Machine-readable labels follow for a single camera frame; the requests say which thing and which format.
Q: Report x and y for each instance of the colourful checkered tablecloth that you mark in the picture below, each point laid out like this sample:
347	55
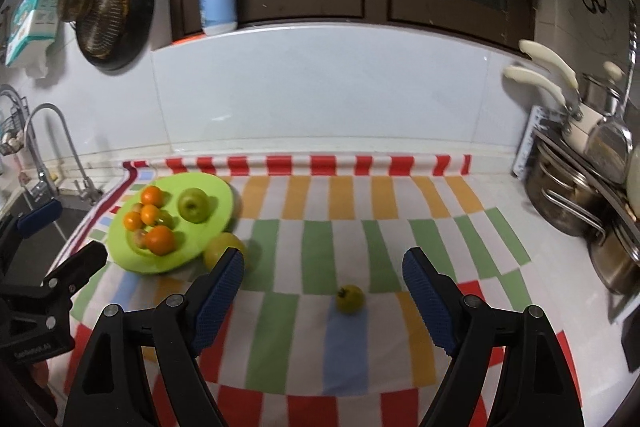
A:
285	356

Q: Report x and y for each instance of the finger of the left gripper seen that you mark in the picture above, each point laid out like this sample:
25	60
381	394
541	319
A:
77	270

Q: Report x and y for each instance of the small green guava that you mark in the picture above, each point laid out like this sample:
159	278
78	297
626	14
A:
350	299

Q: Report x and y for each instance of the large orange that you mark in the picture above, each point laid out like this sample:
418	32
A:
160	241

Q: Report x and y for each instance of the small mandarin orange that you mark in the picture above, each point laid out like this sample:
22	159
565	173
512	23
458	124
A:
149	215

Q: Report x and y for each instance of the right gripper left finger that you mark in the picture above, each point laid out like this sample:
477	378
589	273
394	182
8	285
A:
110	386

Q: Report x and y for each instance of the steel cooking pot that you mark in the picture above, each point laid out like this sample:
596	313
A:
563	196

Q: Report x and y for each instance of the metal strainer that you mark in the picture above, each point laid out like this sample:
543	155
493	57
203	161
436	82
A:
99	27

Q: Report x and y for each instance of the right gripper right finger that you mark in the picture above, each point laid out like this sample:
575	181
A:
535	387

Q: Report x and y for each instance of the yellow-green pear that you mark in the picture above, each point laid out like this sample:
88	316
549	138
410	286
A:
217	246

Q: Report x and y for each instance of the black hanging frying pan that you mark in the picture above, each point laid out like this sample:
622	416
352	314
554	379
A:
136	34

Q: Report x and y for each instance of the wire sink rack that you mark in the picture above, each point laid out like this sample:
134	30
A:
13	125

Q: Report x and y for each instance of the cream handled pan lower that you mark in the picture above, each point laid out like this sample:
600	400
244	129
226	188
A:
578	120

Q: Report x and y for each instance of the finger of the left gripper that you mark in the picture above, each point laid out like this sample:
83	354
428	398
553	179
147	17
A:
28	224

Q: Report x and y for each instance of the green plastic plate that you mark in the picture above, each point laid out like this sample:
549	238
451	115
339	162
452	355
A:
126	248

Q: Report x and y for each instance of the teal white carton box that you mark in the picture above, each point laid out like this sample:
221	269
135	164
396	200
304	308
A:
34	28

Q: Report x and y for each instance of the metal spatula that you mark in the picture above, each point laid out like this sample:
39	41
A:
609	146

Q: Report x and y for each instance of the black scissors on wall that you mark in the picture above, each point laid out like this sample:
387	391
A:
595	6

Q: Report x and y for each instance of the green apple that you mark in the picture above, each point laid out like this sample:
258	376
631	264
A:
193	205

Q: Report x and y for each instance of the orange with stem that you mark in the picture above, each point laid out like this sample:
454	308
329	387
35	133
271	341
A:
152	195

